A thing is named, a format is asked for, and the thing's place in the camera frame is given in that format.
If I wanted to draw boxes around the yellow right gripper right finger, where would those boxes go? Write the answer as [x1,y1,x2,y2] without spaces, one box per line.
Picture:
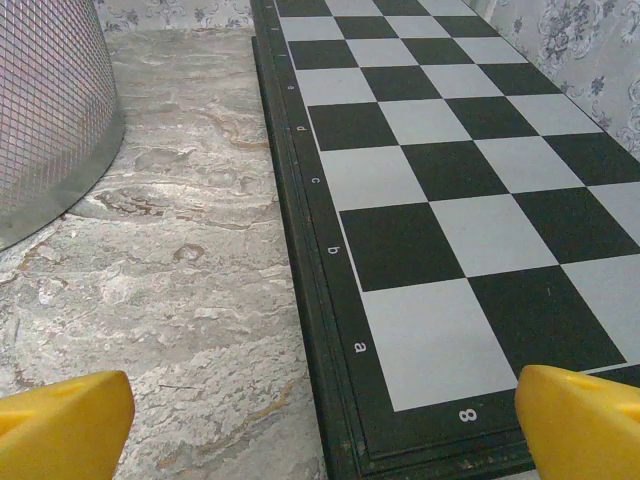
[515,364,640,480]

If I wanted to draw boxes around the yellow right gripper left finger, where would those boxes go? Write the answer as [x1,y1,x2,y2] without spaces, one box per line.
[0,370,136,480]

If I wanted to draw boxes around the clear plastic bucket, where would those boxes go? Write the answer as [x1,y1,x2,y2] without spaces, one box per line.
[0,0,126,251]

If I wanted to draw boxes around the black and white chessboard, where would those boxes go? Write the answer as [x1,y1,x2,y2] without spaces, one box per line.
[249,0,640,480]

